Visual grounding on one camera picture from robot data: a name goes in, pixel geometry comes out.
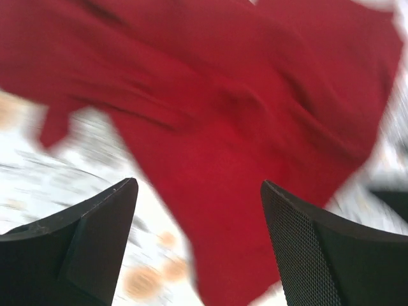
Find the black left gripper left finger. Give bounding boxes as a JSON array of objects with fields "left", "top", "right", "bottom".
[{"left": 1, "top": 178, "right": 138, "bottom": 306}]

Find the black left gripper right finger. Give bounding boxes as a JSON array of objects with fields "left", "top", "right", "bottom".
[{"left": 261, "top": 181, "right": 407, "bottom": 306}]

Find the red t shirt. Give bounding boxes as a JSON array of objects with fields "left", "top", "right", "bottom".
[{"left": 1, "top": 1, "right": 404, "bottom": 305}]

